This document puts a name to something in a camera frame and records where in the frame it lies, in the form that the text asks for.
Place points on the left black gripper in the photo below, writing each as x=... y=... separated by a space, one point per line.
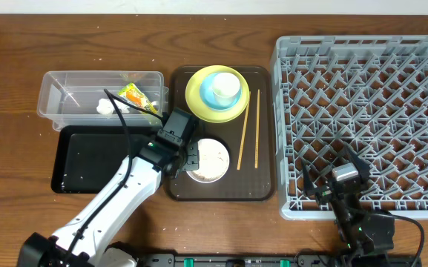
x=193 y=152

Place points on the white bowl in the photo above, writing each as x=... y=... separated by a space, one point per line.
x=217 y=174

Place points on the white tissue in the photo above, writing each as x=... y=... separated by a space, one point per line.
x=105 y=107

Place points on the clear plastic bin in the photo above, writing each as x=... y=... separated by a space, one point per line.
x=70 y=97

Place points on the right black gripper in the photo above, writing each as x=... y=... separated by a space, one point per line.
x=332 y=191

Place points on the left wooden chopstick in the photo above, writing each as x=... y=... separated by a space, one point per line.
x=242 y=141

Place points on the dark brown serving tray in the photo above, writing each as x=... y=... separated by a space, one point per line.
x=249 y=183

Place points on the yellow plate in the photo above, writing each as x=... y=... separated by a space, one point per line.
x=200 y=108

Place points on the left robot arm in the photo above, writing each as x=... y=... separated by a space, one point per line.
x=85 y=240

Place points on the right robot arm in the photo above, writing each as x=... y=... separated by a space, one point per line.
x=364 y=233

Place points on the white cup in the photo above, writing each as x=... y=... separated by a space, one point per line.
x=225 y=87

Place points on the grey dishwasher rack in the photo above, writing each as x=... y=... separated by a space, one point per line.
x=366 y=93

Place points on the black rectangular tray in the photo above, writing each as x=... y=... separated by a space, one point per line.
x=87 y=158

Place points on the light blue bowl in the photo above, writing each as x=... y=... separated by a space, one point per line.
x=207 y=94

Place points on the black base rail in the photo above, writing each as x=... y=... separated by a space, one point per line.
x=302 y=259

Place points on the rice grains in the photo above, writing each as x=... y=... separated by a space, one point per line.
x=213 y=159

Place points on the green orange snack wrapper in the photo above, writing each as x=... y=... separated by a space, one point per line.
x=133 y=95

